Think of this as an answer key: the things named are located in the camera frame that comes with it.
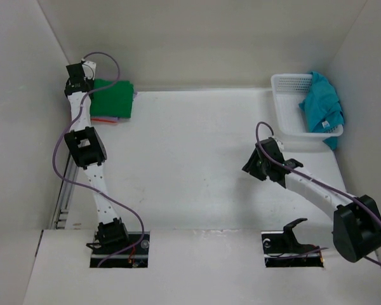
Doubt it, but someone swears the green t shirt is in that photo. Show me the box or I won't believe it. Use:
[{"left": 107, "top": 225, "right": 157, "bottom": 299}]
[{"left": 90, "top": 81, "right": 135, "bottom": 122}]

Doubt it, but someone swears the lavender t shirt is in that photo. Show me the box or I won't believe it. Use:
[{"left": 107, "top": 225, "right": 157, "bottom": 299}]
[{"left": 95, "top": 91, "right": 138, "bottom": 123}]

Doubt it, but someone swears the orange t shirt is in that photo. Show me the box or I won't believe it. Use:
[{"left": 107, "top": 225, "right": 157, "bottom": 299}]
[{"left": 91, "top": 118, "right": 118, "bottom": 124}]

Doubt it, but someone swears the teal t shirt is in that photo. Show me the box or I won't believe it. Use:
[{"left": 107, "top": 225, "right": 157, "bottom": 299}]
[{"left": 299, "top": 71, "right": 345, "bottom": 133}]

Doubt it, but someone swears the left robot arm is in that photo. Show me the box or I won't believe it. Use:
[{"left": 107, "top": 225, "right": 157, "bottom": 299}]
[{"left": 63, "top": 60, "right": 130, "bottom": 254}]

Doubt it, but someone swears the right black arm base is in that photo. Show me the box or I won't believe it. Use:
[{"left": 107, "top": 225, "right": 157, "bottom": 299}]
[{"left": 261, "top": 218, "right": 324, "bottom": 268}]

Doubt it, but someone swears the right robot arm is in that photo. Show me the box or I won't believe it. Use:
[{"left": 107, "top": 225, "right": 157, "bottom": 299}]
[{"left": 242, "top": 137, "right": 381, "bottom": 262}]

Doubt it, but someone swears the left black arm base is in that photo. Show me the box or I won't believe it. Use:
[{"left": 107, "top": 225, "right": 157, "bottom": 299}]
[{"left": 86, "top": 231, "right": 150, "bottom": 269}]

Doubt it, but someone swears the white laundry basket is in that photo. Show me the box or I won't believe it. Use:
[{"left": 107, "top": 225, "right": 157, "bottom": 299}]
[{"left": 271, "top": 74, "right": 344, "bottom": 142}]

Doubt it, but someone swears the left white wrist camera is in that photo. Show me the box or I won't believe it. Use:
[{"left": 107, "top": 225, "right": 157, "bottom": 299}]
[{"left": 81, "top": 58, "right": 97, "bottom": 80}]

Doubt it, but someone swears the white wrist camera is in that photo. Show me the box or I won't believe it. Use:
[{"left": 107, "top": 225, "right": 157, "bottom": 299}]
[
  {"left": 81, "top": 58, "right": 97, "bottom": 80},
  {"left": 272, "top": 137, "right": 284, "bottom": 152}
]

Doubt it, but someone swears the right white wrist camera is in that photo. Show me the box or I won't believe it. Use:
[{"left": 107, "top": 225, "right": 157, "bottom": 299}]
[{"left": 272, "top": 137, "right": 284, "bottom": 152}]

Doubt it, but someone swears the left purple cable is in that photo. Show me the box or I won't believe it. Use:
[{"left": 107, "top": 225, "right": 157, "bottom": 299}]
[{"left": 51, "top": 51, "right": 145, "bottom": 267}]

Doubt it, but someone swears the purple cable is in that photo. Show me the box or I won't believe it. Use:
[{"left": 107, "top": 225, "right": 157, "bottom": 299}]
[
  {"left": 51, "top": 51, "right": 145, "bottom": 267},
  {"left": 255, "top": 121, "right": 381, "bottom": 271}
]

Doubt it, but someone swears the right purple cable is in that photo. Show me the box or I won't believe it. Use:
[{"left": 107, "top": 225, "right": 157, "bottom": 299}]
[{"left": 255, "top": 121, "right": 381, "bottom": 271}]

